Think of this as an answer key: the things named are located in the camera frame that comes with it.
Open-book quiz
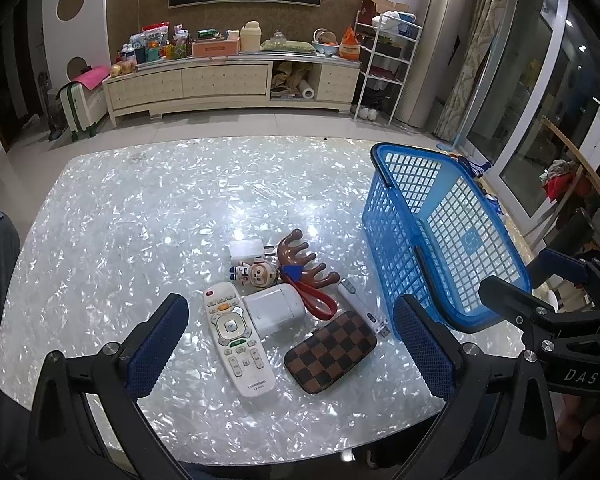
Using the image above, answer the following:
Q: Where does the red wrist strap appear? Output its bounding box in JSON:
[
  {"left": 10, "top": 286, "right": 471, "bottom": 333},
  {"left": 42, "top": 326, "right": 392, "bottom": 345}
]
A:
[{"left": 278, "top": 264, "right": 339, "bottom": 322}]

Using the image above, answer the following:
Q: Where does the standing air conditioner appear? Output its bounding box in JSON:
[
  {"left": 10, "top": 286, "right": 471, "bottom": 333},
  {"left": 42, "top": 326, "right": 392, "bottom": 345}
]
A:
[{"left": 393, "top": 0, "right": 470, "bottom": 128}]

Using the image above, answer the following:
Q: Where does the white usb stick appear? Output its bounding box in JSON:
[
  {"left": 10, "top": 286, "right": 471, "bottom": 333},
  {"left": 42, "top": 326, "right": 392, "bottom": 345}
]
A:
[{"left": 337, "top": 278, "right": 390, "bottom": 338}]

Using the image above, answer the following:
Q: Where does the blue plastic basket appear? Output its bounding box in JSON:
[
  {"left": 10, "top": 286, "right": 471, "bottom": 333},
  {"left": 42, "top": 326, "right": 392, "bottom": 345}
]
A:
[{"left": 362, "top": 143, "right": 531, "bottom": 334}]

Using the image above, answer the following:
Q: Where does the white earbuds case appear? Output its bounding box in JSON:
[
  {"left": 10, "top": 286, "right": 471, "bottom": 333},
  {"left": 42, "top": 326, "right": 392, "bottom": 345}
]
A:
[{"left": 244, "top": 283, "right": 306, "bottom": 337}]

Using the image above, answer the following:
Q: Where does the green white suitcase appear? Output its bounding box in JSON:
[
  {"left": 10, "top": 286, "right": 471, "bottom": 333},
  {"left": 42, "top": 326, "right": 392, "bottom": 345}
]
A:
[{"left": 57, "top": 81, "right": 108, "bottom": 142}]

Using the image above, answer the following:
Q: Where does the white metal shelf rack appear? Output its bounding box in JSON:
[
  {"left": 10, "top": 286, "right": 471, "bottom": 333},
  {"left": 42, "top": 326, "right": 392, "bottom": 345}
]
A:
[{"left": 352, "top": 10, "right": 422, "bottom": 125}]

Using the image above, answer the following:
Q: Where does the orange snack bag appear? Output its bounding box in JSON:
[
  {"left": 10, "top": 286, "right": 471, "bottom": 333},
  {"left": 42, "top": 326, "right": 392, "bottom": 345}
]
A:
[{"left": 338, "top": 26, "right": 360, "bottom": 61}]

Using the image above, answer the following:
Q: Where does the brown checkered pouch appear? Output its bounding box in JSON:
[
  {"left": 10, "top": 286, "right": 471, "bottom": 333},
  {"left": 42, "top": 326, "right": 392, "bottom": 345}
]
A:
[{"left": 284, "top": 311, "right": 377, "bottom": 394}]

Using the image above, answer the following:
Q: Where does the white wall charger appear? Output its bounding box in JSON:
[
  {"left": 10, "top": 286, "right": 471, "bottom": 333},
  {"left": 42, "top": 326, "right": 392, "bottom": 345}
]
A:
[{"left": 228, "top": 238, "right": 276, "bottom": 262}]

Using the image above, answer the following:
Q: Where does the cream thermos jug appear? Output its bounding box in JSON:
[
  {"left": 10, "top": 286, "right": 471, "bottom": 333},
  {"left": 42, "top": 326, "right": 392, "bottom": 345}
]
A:
[{"left": 239, "top": 21, "right": 262, "bottom": 53}]

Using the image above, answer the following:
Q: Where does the astronaut doll keychain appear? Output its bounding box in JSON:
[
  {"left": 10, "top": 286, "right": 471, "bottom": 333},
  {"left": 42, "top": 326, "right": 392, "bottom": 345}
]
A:
[{"left": 230, "top": 256, "right": 278, "bottom": 289}]

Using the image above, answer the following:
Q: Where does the cream tv cabinet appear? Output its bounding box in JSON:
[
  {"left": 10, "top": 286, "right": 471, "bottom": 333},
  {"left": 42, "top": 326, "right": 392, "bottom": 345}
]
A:
[{"left": 104, "top": 52, "right": 360, "bottom": 122}]

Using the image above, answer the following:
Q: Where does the brown antler toy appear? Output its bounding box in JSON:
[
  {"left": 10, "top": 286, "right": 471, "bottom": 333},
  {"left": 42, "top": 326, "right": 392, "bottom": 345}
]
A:
[{"left": 277, "top": 229, "right": 340, "bottom": 289}]

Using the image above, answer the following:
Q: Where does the white remote control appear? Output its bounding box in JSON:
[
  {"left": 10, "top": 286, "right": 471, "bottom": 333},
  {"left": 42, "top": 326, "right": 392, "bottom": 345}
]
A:
[{"left": 202, "top": 282, "right": 276, "bottom": 399}]

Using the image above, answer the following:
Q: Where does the pink tissue box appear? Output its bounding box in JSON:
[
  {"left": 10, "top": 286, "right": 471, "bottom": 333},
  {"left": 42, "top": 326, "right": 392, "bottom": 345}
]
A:
[{"left": 193, "top": 39, "right": 240, "bottom": 58}]

